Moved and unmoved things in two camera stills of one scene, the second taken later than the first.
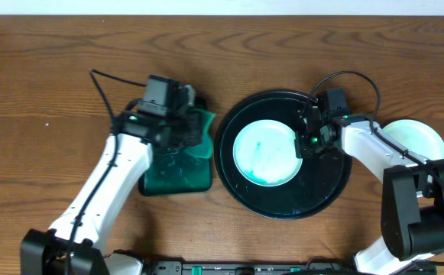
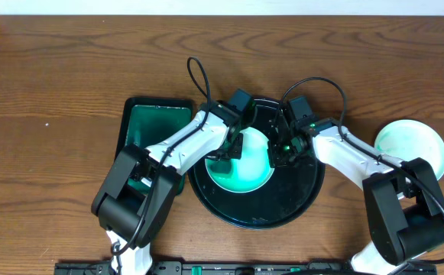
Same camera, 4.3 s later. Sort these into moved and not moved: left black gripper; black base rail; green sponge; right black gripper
Moved: right black gripper; green sponge; left black gripper
Not moved: black base rail
